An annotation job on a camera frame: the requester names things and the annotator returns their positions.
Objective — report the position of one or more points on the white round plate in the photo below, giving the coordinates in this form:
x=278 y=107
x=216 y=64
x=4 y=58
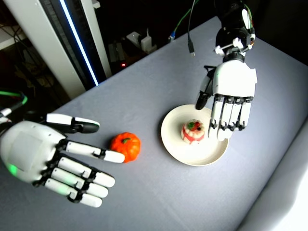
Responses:
x=173 y=144

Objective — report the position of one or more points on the white shelf board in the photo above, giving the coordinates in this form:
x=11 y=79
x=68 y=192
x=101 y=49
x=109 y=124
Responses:
x=9 y=36

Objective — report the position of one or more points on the white power adapter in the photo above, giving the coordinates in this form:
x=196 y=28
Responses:
x=146 y=44

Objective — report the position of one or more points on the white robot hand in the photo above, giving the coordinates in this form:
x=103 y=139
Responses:
x=233 y=77
x=26 y=146

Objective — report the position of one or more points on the black box with red light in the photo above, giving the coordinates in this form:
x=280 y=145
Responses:
x=116 y=54

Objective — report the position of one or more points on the orange toy pumpkin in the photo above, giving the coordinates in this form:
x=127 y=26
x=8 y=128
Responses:
x=130 y=149

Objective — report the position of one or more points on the grey table cloth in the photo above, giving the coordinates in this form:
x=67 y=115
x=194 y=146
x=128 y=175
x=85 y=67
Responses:
x=168 y=192

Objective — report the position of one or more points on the white socket block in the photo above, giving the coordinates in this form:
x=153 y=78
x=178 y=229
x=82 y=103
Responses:
x=133 y=38

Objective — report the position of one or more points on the white column with blue light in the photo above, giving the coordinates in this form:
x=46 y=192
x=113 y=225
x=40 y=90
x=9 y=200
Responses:
x=36 y=36

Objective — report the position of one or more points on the toy cake with red icing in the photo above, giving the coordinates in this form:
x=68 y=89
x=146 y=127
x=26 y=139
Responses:
x=192 y=137

